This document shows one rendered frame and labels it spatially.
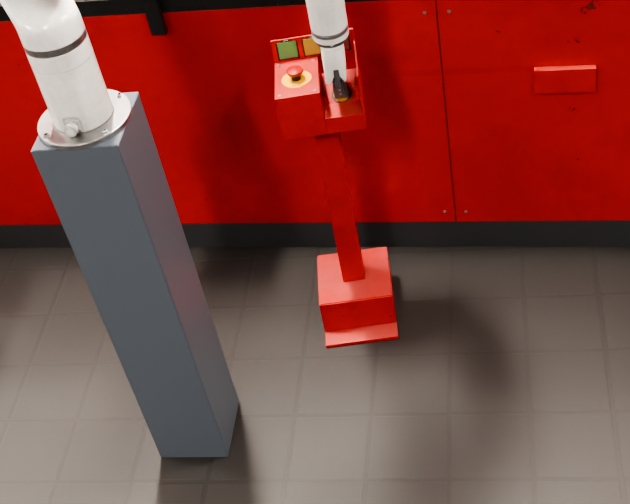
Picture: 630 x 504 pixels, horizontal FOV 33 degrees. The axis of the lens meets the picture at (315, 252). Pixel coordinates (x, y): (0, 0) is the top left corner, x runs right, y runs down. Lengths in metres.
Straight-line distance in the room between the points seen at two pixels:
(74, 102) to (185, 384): 0.79
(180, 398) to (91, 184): 0.67
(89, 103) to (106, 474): 1.11
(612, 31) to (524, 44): 0.21
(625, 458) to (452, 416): 0.43
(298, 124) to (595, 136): 0.82
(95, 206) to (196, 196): 1.02
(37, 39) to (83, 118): 0.18
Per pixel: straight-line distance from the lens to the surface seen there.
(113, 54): 2.96
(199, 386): 2.56
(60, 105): 2.10
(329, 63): 2.44
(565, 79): 2.77
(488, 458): 2.67
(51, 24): 2.02
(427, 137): 2.91
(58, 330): 3.25
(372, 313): 2.92
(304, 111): 2.51
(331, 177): 2.69
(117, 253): 2.28
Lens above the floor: 2.16
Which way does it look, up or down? 42 degrees down
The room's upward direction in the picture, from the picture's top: 12 degrees counter-clockwise
